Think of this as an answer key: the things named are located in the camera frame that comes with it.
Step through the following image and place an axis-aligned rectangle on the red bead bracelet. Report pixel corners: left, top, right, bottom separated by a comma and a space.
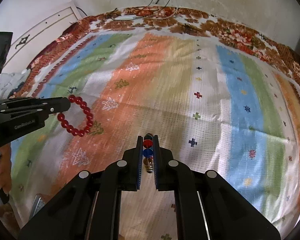
57, 94, 94, 138

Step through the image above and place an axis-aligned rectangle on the multicolour bead bracelet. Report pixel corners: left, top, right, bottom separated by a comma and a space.
142, 133, 154, 174

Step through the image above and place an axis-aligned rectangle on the person's left hand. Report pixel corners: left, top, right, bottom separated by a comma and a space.
0, 143, 12, 195

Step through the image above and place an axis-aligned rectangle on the grey white pillow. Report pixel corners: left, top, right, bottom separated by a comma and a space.
0, 69, 31, 100

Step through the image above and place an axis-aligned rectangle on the white wooden headboard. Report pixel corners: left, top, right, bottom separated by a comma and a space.
2, 2, 82, 74

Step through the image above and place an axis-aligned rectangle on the striped colourful cloth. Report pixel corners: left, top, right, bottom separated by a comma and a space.
11, 31, 300, 237

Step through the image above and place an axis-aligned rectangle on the white power strip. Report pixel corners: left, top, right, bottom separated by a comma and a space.
113, 15, 138, 21

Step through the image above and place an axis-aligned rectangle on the floral brown bedsheet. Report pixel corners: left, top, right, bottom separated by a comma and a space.
0, 6, 300, 240

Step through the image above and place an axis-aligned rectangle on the white cable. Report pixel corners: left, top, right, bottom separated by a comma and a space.
135, 4, 179, 20

